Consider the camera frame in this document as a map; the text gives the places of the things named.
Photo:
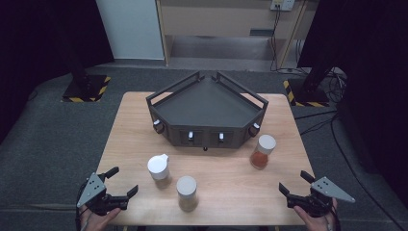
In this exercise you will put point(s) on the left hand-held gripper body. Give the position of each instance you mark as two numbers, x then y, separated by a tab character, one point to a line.
91	191

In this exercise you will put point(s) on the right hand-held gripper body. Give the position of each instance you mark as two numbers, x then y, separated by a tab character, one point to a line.
327	189

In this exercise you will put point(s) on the spice jar with flip lid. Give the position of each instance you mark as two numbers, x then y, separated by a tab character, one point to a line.
158	168

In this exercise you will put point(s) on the tan spice jar round lid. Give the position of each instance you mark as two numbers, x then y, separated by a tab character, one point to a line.
187	191

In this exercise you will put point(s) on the dark grey corner rack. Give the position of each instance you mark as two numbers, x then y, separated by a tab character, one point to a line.
205	106

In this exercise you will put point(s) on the person's left hand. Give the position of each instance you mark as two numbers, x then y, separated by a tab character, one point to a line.
94	223

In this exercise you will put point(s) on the person's right hand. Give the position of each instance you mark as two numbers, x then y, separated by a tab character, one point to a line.
320	224

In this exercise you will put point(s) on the orange spice jar round lid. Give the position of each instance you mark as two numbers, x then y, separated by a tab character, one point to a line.
263	149

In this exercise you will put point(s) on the black stand with striped base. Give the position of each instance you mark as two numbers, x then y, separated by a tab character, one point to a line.
85	89
308	94

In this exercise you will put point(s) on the dark curtain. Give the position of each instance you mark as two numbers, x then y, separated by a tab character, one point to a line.
41	38
372	64

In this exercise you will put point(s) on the white panel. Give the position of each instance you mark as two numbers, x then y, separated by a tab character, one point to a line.
131	29

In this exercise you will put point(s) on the light wooden cabinet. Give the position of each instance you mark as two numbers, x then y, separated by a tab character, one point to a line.
221	22

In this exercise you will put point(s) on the white wall socket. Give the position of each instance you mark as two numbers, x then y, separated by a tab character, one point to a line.
282	4

